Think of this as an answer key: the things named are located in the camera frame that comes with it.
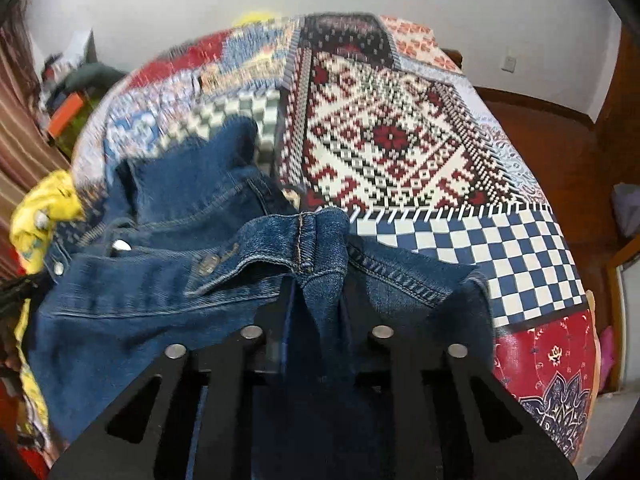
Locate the dark grey-green cushion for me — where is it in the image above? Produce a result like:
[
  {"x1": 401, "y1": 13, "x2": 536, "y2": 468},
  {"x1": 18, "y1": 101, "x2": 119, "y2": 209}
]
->
[{"x1": 64, "y1": 62, "x2": 129, "y2": 95}]

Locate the patchwork printed blanket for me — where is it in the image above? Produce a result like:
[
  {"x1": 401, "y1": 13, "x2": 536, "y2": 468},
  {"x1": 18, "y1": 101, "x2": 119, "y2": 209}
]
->
[{"x1": 70, "y1": 12, "x2": 601, "y2": 466}]

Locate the blue denim jacket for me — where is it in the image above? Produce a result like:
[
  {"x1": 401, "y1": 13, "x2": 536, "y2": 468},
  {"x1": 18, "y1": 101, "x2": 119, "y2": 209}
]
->
[{"x1": 27, "y1": 117, "x2": 496, "y2": 480}]

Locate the yellow printed garment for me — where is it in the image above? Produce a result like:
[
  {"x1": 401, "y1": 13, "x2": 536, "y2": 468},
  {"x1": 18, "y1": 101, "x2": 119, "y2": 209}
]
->
[{"x1": 10, "y1": 170, "x2": 87, "y2": 461}]

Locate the brown striped curtain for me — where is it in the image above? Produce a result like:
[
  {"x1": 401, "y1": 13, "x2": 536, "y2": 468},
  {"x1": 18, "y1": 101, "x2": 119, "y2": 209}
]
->
[{"x1": 0, "y1": 10, "x2": 72, "y2": 281}]

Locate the orange box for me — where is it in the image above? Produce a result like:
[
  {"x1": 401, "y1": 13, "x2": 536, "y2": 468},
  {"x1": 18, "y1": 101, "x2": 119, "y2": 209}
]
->
[{"x1": 47, "y1": 92, "x2": 87, "y2": 139}]

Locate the wooden room door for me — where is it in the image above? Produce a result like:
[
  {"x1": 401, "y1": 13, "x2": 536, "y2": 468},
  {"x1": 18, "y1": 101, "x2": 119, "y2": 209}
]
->
[{"x1": 591, "y1": 25, "x2": 640, "y2": 186}]

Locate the yellow hoop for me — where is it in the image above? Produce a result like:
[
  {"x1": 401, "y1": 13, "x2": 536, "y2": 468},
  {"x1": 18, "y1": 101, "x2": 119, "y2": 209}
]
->
[{"x1": 234, "y1": 9, "x2": 292, "y2": 27}]

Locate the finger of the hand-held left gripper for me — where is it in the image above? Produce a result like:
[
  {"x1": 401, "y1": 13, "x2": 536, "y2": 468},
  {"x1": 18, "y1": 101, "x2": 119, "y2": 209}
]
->
[{"x1": 0, "y1": 272, "x2": 42, "y2": 307}]

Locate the wooden wardrobe with white door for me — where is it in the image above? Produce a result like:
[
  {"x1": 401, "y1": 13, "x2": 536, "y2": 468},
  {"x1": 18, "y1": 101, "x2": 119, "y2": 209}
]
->
[{"x1": 602, "y1": 235, "x2": 640, "y2": 396}]

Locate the pile of clutter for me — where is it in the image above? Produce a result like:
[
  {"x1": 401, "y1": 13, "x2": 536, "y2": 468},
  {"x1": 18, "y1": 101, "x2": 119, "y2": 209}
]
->
[{"x1": 40, "y1": 29, "x2": 97, "y2": 96}]

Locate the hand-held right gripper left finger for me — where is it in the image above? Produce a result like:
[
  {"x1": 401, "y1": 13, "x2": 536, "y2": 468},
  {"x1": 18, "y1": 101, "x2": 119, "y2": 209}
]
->
[{"x1": 47, "y1": 280, "x2": 302, "y2": 480}]

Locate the white cloth on floor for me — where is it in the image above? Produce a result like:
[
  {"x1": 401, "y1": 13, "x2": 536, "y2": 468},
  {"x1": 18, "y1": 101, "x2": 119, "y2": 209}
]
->
[{"x1": 612, "y1": 182, "x2": 640, "y2": 242}]

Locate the green patterned cloth cover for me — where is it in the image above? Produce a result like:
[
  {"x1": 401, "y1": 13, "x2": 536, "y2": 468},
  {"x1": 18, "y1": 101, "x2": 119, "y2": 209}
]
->
[{"x1": 54, "y1": 105, "x2": 97, "y2": 162}]

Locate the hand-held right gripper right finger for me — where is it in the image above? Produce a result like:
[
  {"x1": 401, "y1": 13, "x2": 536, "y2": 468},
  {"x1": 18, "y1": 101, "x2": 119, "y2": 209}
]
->
[{"x1": 354, "y1": 324, "x2": 592, "y2": 480}]

